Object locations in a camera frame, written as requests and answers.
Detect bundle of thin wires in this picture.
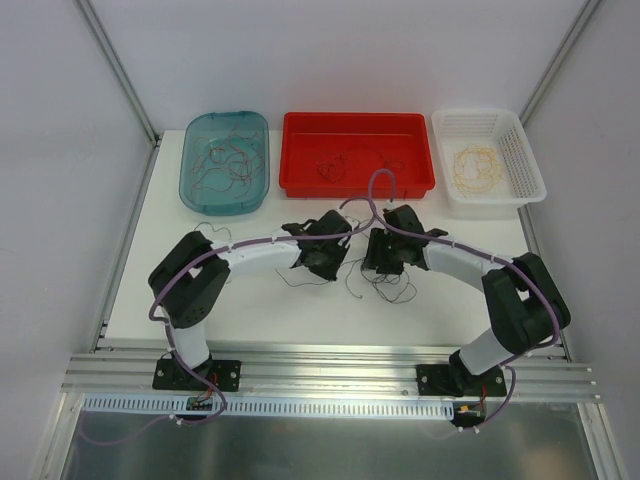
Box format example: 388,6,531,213
344,259,419,305

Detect black wires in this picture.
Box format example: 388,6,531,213
314,147,407,184

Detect orange wire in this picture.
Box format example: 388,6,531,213
452,144,504,194

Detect brown wire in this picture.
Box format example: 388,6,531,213
190,134,265,199

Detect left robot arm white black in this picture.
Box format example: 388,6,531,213
148,210,353,392

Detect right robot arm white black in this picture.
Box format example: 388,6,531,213
362,205,571,398

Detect red plastic tray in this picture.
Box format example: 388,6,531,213
279,112,436,200

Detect white perforated plastic basket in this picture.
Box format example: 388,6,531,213
431,108,547,219

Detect teal transparent plastic tub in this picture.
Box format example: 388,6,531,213
179,111,270,216

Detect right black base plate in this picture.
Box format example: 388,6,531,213
415,364,507,398

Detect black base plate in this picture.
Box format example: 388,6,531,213
415,364,507,398
152,357,242,392

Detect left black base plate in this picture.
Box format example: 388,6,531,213
152,357,242,392

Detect aluminium mounting rail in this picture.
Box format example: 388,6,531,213
61,338,605,403

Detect white slotted cable duct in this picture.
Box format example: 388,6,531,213
82,394,454,421

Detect right aluminium frame post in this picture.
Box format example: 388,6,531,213
519,0,604,127

